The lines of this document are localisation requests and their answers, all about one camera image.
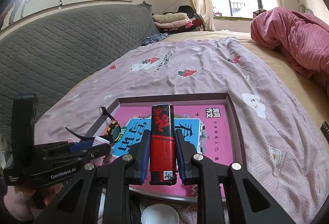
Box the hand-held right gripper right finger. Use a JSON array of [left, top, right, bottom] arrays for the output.
[[175, 129, 296, 224]]

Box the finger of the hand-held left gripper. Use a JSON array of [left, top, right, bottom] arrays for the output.
[[67, 137, 94, 153], [82, 143, 111, 163]]

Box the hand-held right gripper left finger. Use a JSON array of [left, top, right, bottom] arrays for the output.
[[33, 130, 152, 224]]

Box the white pill bottle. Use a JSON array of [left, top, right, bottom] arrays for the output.
[[93, 136, 110, 147]]

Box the red and black lighter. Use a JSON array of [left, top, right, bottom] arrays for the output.
[[149, 104, 178, 185]]

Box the yellow and black wristwatch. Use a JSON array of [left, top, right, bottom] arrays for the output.
[[64, 106, 123, 144]]

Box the white plastic lid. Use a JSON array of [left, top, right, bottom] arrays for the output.
[[141, 203, 180, 224]]

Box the dark shallow cardboard tray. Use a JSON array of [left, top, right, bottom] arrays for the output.
[[93, 92, 248, 204]]

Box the person's left forearm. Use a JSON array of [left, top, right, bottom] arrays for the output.
[[0, 185, 34, 222]]

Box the person's left hand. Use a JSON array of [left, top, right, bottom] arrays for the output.
[[19, 183, 61, 211]]

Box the pink and blue book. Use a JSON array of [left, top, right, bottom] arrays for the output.
[[99, 103, 234, 197]]

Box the pink strawberry print bedsheet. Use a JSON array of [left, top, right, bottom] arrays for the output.
[[33, 37, 329, 224]]

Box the grey quilted headboard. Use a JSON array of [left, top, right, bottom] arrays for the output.
[[0, 2, 161, 134]]

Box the dark patterned cloth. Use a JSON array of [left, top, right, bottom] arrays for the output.
[[141, 33, 169, 47]]

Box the stack of folded clothes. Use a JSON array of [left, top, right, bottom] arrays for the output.
[[152, 5, 203, 33]]

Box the black label tag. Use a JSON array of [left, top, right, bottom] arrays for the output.
[[320, 120, 329, 141]]

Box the pink quilt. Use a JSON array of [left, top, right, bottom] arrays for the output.
[[250, 7, 329, 88]]

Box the white wire frame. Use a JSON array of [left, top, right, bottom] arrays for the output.
[[299, 4, 314, 15]]

